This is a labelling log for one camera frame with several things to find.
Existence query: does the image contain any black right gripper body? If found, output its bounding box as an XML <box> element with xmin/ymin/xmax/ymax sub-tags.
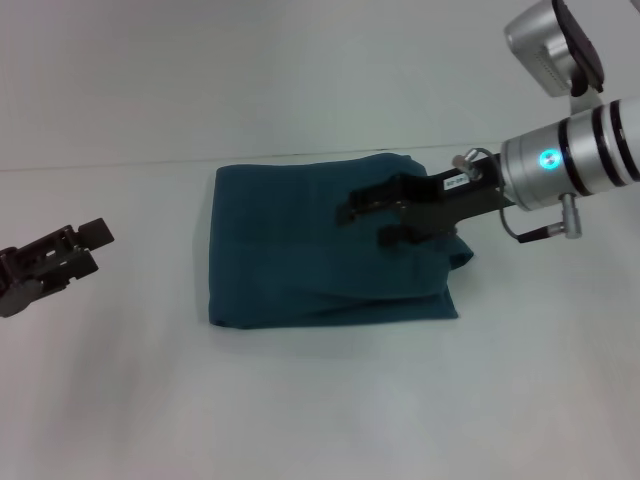
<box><xmin>398</xmin><ymin>158</ymin><xmax>517</xmax><ymax>242</ymax></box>

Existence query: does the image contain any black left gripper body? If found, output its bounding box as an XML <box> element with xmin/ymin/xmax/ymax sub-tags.
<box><xmin>0</xmin><ymin>246</ymin><xmax>47</xmax><ymax>320</ymax></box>

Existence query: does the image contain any teal t-shirt with pink print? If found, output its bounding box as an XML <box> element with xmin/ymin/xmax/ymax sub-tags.
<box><xmin>206</xmin><ymin>152</ymin><xmax>476</xmax><ymax>332</ymax></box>

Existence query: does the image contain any silver right gripper thumbscrew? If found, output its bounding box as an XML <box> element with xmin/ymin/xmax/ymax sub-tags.
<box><xmin>452</xmin><ymin>153</ymin><xmax>482</xmax><ymax>182</ymax></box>

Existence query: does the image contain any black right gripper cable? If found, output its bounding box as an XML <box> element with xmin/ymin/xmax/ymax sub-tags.
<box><xmin>499</xmin><ymin>187</ymin><xmax>586</xmax><ymax>245</ymax></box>

